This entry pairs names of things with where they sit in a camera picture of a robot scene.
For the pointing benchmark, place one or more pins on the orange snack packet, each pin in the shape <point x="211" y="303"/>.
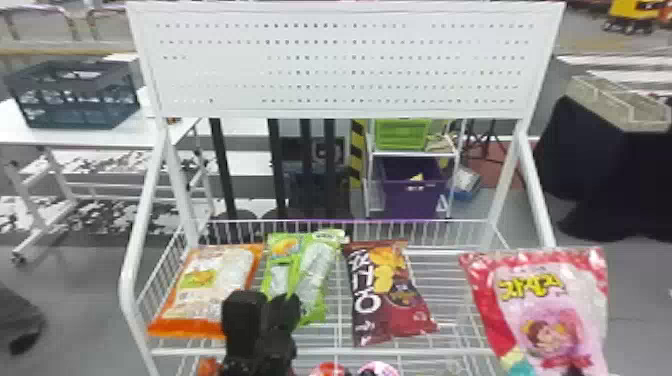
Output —
<point x="210" y="286"/>

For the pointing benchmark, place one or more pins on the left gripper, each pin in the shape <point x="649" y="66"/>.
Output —
<point x="275" y="349"/>

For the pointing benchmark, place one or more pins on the black covered side table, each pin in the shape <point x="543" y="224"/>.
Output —
<point x="604" y="168"/>

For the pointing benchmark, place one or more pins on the pink snack packet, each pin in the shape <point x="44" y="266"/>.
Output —
<point x="551" y="310"/>

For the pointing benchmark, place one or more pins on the green snack packet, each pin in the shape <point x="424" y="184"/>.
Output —
<point x="304" y="262"/>

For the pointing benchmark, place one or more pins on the white side table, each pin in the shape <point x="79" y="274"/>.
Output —
<point x="105" y="134"/>

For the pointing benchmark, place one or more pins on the striped post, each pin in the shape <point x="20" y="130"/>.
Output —
<point x="357" y="152"/>

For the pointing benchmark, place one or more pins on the dark blue crate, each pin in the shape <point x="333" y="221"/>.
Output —
<point x="73" y="94"/>

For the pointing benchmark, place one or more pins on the pink noodle cup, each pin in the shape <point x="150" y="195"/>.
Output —
<point x="378" y="369"/>

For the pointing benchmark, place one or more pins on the green basket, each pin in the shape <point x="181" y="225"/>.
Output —
<point x="402" y="134"/>

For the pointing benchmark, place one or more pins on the black post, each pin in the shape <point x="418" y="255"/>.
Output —
<point x="278" y="168"/>
<point x="224" y="168"/>

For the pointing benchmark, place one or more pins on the purple crate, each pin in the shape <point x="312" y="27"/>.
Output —
<point x="409" y="197"/>

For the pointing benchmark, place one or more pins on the dark red snack packet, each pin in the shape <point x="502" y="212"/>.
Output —
<point x="386" y="299"/>

